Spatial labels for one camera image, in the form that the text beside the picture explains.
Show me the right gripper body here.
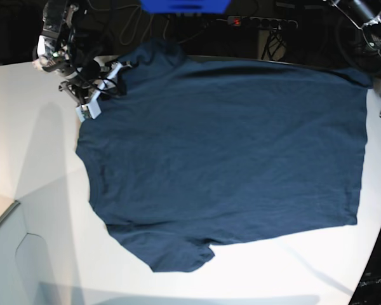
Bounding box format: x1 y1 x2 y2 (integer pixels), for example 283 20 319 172
58 60 132 106

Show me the dark blue t-shirt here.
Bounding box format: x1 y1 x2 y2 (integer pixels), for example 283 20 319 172
76 41 372 272

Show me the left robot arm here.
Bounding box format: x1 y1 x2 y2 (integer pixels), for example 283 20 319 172
325 1 381 118

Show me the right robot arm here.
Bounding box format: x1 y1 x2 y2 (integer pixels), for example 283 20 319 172
33 1 126 106

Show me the blue box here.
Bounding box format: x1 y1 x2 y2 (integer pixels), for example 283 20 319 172
140 0 231 14

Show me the white power strip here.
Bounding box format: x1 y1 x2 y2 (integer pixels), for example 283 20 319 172
227 16 298 31

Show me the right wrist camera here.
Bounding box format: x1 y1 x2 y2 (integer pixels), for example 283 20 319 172
75 100 102 123

